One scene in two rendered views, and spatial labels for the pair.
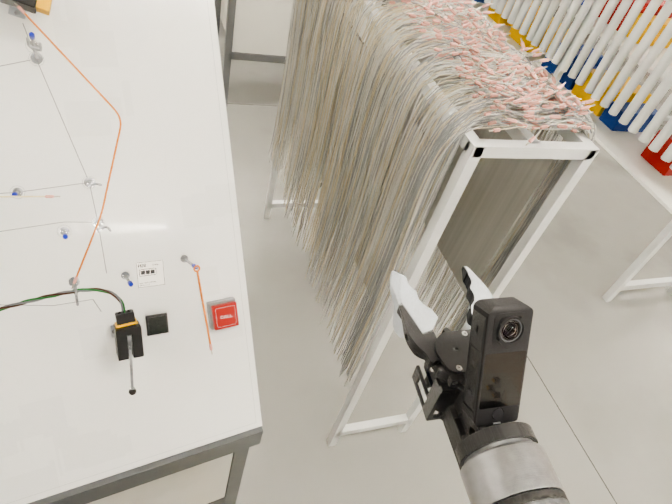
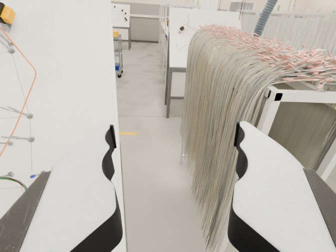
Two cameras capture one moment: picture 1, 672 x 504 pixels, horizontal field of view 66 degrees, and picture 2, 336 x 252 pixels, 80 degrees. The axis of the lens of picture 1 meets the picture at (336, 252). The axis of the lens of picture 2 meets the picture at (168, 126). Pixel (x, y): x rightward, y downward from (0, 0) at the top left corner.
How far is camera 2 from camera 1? 0.49 m
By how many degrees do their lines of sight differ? 22
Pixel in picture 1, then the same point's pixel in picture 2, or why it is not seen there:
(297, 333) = (190, 221)
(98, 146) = (38, 96)
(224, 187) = (111, 122)
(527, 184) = (319, 130)
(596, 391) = not seen: outside the picture
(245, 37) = (175, 90)
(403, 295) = (73, 152)
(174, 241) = not seen: hidden behind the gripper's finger
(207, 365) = not seen: hidden behind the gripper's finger
